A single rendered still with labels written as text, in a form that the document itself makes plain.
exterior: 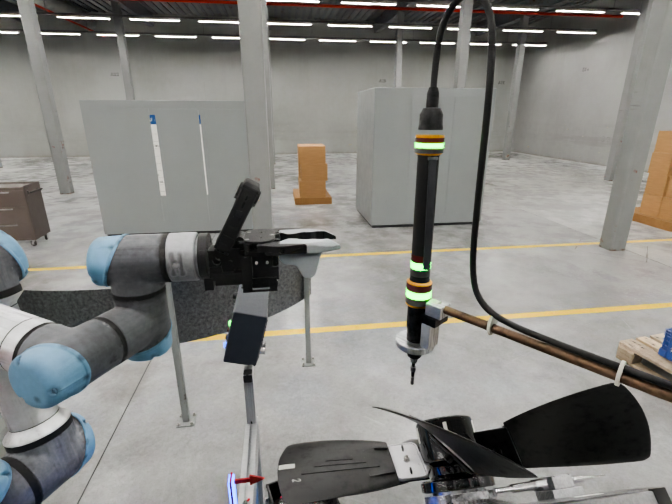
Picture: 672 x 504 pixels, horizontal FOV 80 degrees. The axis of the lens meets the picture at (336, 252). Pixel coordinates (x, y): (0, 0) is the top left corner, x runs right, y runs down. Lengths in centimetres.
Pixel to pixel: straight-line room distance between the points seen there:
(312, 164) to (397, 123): 257
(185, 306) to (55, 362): 197
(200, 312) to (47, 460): 165
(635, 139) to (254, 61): 493
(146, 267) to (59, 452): 51
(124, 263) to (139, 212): 642
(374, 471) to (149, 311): 52
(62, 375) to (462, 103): 689
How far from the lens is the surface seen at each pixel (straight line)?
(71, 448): 105
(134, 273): 65
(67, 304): 265
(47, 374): 58
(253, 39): 490
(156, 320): 68
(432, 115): 63
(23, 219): 734
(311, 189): 879
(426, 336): 72
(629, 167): 676
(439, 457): 91
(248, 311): 135
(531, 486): 107
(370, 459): 91
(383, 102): 672
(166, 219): 699
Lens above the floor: 185
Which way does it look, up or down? 19 degrees down
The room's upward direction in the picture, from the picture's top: straight up
